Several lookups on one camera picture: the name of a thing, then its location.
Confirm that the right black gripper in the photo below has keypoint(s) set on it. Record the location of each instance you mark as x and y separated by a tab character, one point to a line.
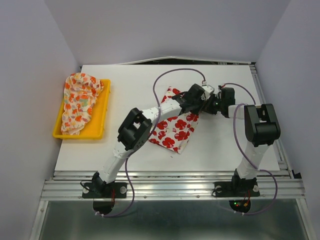
207	106

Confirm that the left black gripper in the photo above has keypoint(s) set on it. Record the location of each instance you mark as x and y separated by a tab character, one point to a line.
201	103

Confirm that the white red poppy skirt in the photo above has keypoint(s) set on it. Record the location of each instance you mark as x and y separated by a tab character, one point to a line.
174	132

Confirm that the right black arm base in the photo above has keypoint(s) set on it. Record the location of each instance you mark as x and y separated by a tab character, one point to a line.
226	189

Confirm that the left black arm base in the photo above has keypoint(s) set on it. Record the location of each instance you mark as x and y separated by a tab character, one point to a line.
117	190

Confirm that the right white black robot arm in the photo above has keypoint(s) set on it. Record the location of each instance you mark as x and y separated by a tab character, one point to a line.
261	128

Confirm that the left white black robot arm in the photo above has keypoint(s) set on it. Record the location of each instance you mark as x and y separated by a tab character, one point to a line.
136	128

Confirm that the yellow plastic tray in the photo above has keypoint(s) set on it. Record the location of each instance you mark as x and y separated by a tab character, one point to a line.
94	129

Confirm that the orange floral skirt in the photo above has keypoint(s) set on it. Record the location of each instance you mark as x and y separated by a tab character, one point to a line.
80	95

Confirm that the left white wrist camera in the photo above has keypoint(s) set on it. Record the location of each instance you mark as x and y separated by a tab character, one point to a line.
208	90

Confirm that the aluminium frame rail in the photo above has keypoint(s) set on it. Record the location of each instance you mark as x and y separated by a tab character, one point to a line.
170	185

